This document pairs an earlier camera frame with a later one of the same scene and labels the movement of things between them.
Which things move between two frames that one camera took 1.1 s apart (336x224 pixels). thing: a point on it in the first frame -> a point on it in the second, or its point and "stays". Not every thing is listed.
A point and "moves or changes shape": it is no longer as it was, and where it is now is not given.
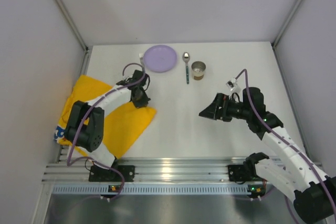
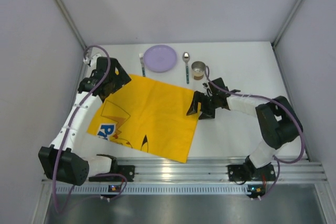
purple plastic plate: (160, 58) stays
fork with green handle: (141, 55) stays
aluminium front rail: (151, 170) stays
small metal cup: (198, 68) stays
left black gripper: (140, 100) -> (115, 82)
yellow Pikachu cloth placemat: (123, 125) moves or changes shape
